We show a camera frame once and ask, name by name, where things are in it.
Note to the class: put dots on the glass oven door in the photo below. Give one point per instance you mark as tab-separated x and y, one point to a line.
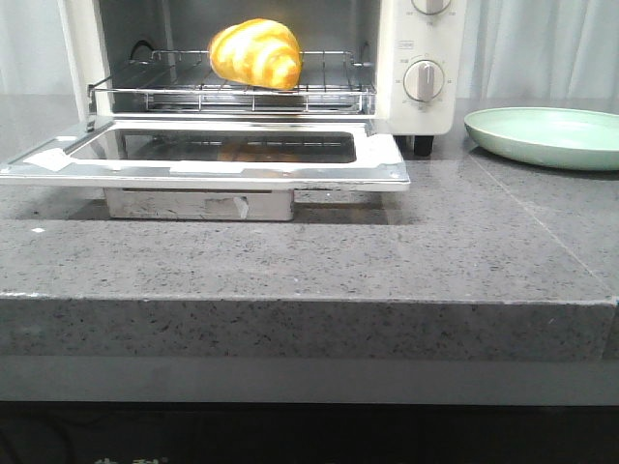
212	169

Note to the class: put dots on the yellow striped bread roll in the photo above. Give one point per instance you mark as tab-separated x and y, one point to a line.
258	52

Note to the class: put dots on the lower beige oven knob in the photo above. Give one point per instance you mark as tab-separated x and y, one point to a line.
423	81

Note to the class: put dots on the beige oven knob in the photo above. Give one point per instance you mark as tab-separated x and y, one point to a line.
423	81
431	7

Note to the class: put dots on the white Toshiba toaster oven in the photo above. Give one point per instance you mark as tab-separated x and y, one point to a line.
102	36

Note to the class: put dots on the upper beige oven knob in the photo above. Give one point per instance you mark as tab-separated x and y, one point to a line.
431	7

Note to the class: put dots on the white curtain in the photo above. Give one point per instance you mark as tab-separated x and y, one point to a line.
511	49

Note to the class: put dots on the light green plate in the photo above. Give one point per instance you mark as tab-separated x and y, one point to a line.
562	138

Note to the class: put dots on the metal wire oven rack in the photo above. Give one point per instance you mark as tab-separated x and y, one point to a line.
332	82

